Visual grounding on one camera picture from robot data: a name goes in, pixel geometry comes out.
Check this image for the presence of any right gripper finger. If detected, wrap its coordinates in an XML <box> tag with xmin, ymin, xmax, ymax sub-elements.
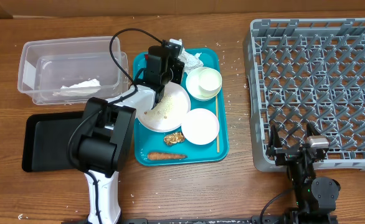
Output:
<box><xmin>266</xmin><ymin>124</ymin><xmax>282</xmax><ymax>156</ymax></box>
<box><xmin>306</xmin><ymin>123</ymin><xmax>320</xmax><ymax>137</ymax></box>

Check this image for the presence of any white printed paper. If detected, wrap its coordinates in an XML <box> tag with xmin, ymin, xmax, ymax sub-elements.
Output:
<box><xmin>178</xmin><ymin>48</ymin><xmax>204</xmax><ymax>74</ymax></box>

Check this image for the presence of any white cup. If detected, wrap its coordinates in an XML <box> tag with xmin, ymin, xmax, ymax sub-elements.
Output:
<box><xmin>199</xmin><ymin>68</ymin><xmax>222</xmax><ymax>97</ymax></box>

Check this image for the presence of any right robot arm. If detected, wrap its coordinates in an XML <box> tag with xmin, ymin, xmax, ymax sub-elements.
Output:
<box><xmin>259</xmin><ymin>123</ymin><xmax>341</xmax><ymax>223</ymax></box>

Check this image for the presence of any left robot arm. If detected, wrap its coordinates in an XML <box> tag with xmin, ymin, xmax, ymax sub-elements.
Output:
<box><xmin>67</xmin><ymin>42</ymin><xmax>184</xmax><ymax>223</ymax></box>

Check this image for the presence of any grey dishwasher rack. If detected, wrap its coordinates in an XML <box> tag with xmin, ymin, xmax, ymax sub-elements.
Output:
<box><xmin>243</xmin><ymin>18</ymin><xmax>365</xmax><ymax>172</ymax></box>

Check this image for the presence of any large white plate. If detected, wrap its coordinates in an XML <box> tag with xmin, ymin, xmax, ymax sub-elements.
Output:
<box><xmin>138</xmin><ymin>82</ymin><xmax>191</xmax><ymax>133</ymax></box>

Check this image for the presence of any white bowl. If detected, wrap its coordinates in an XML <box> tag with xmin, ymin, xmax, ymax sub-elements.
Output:
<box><xmin>186</xmin><ymin>67</ymin><xmax>221</xmax><ymax>101</ymax></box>

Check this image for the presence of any wooden chopstick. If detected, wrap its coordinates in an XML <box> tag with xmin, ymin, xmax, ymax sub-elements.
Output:
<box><xmin>215</xmin><ymin>95</ymin><xmax>220</xmax><ymax>153</ymax></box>

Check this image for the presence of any teal serving tray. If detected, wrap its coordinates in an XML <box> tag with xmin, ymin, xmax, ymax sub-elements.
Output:
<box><xmin>132</xmin><ymin>47</ymin><xmax>230</xmax><ymax>167</ymax></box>

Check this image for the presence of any small white plate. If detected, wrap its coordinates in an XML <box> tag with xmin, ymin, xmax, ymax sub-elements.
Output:
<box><xmin>181</xmin><ymin>108</ymin><xmax>217</xmax><ymax>146</ymax></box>

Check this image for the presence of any brown food scrap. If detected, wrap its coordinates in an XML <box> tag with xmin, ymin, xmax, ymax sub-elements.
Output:
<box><xmin>163</xmin><ymin>132</ymin><xmax>185</xmax><ymax>146</ymax></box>

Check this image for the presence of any carrot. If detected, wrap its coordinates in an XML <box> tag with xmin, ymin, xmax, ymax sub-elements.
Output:
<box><xmin>147</xmin><ymin>152</ymin><xmax>187</xmax><ymax>161</ymax></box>

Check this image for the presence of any clear plastic bin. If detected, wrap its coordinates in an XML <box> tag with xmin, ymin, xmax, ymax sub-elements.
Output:
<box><xmin>17</xmin><ymin>36</ymin><xmax>129</xmax><ymax>105</ymax></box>

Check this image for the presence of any black tray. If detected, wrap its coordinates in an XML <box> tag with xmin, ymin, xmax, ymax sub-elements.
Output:
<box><xmin>22</xmin><ymin>111</ymin><xmax>83</xmax><ymax>172</ymax></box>

